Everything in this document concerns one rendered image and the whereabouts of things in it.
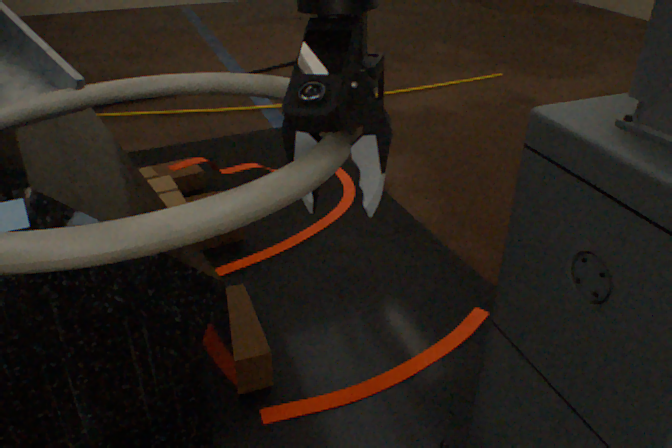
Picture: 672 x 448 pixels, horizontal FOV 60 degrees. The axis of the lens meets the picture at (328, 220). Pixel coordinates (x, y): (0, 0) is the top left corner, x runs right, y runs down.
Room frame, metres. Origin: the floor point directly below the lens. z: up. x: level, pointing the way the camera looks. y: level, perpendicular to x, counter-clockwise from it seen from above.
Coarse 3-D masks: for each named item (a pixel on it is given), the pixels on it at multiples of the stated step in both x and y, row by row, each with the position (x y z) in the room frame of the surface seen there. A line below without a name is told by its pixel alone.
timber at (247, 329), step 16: (240, 288) 1.32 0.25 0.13; (240, 304) 1.24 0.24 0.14; (240, 320) 1.18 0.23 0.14; (256, 320) 1.18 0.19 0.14; (240, 336) 1.12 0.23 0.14; (256, 336) 1.12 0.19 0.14; (240, 352) 1.06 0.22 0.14; (256, 352) 1.06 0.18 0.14; (240, 368) 1.03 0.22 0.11; (256, 368) 1.05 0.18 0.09; (272, 368) 1.06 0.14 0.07; (240, 384) 1.03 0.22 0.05; (256, 384) 1.05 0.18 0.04; (272, 384) 1.06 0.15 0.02
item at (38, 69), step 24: (0, 24) 0.91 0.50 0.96; (24, 24) 0.86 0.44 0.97; (0, 48) 0.87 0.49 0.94; (24, 48) 0.86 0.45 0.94; (48, 48) 0.81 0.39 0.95; (0, 72) 0.80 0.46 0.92; (24, 72) 0.82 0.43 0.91; (48, 72) 0.81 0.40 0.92; (72, 72) 0.76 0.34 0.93; (0, 96) 0.75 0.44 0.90; (24, 96) 0.76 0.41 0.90
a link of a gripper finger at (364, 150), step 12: (360, 144) 0.50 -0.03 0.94; (372, 144) 0.50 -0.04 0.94; (360, 156) 0.50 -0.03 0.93; (372, 156) 0.50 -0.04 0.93; (360, 168) 0.50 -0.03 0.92; (372, 168) 0.50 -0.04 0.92; (360, 180) 0.50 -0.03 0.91; (372, 180) 0.49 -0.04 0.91; (372, 192) 0.49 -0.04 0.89; (372, 204) 0.50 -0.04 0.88
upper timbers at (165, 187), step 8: (168, 176) 1.88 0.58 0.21; (152, 184) 1.82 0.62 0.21; (160, 184) 1.82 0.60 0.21; (168, 184) 1.82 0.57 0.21; (160, 192) 1.77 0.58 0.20; (168, 192) 1.76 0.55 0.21; (176, 192) 1.76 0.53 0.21; (168, 200) 1.70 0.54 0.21; (176, 200) 1.70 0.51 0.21; (184, 200) 1.70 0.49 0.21
